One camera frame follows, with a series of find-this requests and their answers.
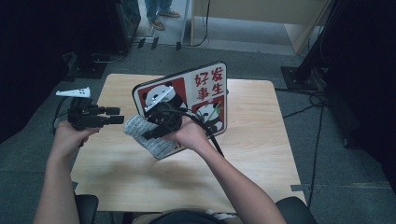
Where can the small black floor foot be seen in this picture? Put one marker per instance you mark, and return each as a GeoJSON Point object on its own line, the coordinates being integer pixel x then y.
{"type": "Point", "coordinates": [154, 43]}
{"type": "Point", "coordinates": [141, 43]}

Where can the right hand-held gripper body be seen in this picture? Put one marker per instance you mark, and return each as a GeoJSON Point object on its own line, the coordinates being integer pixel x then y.
{"type": "Point", "coordinates": [165, 116]}

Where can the dark curtain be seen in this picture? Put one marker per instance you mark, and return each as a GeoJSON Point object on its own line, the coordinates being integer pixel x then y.
{"type": "Point", "coordinates": [367, 77]}
{"type": "Point", "coordinates": [37, 56]}

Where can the panda print board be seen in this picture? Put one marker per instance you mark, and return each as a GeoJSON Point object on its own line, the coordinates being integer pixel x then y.
{"type": "Point", "coordinates": [205, 84]}

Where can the black metal stand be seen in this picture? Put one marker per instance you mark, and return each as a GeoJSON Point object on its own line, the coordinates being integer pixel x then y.
{"type": "Point", "coordinates": [300, 77]}

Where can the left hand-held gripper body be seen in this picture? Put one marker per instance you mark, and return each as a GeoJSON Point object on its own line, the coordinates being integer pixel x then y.
{"type": "Point", "coordinates": [82, 116]}

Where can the grey tape piece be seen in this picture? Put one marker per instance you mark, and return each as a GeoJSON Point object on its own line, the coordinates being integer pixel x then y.
{"type": "Point", "coordinates": [300, 187]}

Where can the person's dark shirt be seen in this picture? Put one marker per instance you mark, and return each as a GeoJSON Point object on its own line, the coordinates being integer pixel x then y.
{"type": "Point", "coordinates": [186, 217]}

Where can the light wooden cabinet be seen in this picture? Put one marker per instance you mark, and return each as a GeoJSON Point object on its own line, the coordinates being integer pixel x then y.
{"type": "Point", "coordinates": [249, 7]}

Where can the black stand base plate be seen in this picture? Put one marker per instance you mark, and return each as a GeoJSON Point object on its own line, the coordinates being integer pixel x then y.
{"type": "Point", "coordinates": [84, 67]}

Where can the small black floor plug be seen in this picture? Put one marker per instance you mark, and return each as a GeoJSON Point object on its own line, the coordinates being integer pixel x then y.
{"type": "Point", "coordinates": [178, 46]}

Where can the black chair armrest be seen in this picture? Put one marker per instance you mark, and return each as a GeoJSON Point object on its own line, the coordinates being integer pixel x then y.
{"type": "Point", "coordinates": [295, 211]}
{"type": "Point", "coordinates": [87, 208]}

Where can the small white object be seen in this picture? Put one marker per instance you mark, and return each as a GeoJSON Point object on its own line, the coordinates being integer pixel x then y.
{"type": "Point", "coordinates": [222, 215]}

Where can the black equipment cabinet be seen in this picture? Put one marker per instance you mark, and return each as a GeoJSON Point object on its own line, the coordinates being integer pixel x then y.
{"type": "Point", "coordinates": [123, 21]}

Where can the person's right hand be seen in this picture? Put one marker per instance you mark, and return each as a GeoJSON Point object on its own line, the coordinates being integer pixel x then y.
{"type": "Point", "coordinates": [190, 135]}

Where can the person's beige trousers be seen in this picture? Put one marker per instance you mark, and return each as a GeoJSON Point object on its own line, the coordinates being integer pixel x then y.
{"type": "Point", "coordinates": [143, 219]}

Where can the person's left hand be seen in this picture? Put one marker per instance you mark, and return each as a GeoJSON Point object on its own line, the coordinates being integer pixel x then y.
{"type": "Point", "coordinates": [67, 140]}

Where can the grey fluffy cloth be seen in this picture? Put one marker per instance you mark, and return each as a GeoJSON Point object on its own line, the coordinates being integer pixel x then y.
{"type": "Point", "coordinates": [137, 129]}

